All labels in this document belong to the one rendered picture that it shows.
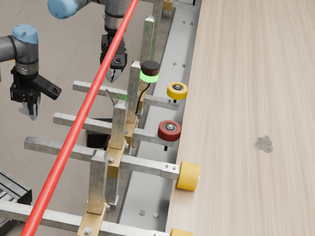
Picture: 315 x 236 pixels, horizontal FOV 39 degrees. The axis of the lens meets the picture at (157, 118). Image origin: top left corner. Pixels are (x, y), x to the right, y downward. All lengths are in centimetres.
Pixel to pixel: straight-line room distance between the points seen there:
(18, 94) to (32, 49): 19
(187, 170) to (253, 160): 30
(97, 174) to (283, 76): 116
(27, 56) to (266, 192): 86
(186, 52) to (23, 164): 113
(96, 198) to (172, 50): 157
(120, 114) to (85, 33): 270
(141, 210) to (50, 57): 215
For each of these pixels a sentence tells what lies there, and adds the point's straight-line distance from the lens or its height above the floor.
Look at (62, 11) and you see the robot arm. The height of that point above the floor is 130.
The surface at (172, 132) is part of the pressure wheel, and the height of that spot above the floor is 91.
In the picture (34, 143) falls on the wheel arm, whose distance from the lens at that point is 134.
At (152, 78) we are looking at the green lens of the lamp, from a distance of 143.
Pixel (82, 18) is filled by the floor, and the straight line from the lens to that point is 413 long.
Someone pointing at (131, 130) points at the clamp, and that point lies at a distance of 154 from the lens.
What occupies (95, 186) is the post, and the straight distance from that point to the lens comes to 107.
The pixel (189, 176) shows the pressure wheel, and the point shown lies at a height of 97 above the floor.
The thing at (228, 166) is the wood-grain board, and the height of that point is 90.
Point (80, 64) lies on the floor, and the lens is 346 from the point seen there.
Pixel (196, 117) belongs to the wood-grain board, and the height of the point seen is 90.
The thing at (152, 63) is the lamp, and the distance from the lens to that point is 145.
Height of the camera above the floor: 187
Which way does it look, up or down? 38 degrees down
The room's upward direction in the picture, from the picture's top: 10 degrees clockwise
